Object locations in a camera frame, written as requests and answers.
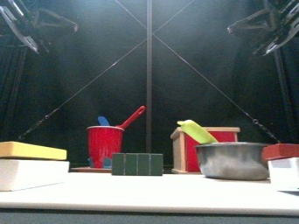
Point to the white cutting board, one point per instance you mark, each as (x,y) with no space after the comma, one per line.
(154,192)

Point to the blue toy utensil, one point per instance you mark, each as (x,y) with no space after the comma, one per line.
(102,121)

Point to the red toy utensil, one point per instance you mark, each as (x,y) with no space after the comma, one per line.
(132,118)

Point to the red topped white block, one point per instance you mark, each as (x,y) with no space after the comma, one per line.
(284,163)

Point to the steel cooking pot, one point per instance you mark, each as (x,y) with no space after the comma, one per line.
(233,162)

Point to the red plastic cup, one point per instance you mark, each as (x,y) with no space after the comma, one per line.
(104,145)

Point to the wooden box with red panels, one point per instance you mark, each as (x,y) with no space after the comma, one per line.
(193,159)

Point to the yellow topped white block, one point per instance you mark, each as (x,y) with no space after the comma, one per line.
(30,169)

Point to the dark green segmented block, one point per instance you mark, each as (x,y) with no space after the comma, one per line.
(136,164)

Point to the vertical metal frame pole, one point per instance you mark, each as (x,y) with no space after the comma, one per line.
(148,73)

